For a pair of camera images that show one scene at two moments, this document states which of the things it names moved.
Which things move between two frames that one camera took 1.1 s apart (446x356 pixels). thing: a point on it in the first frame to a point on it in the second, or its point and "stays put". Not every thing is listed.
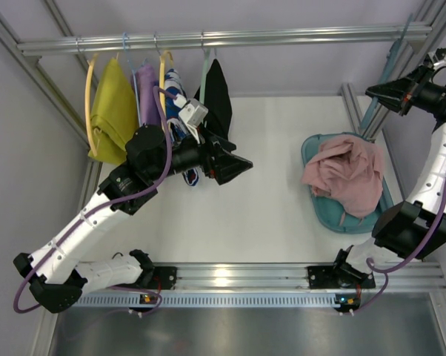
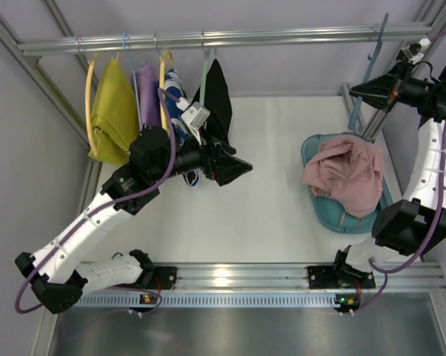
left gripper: [212, 160] stays put
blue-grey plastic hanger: [393, 51] to [372, 58]
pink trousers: [348, 170] stays put
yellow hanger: [162, 81] stays put
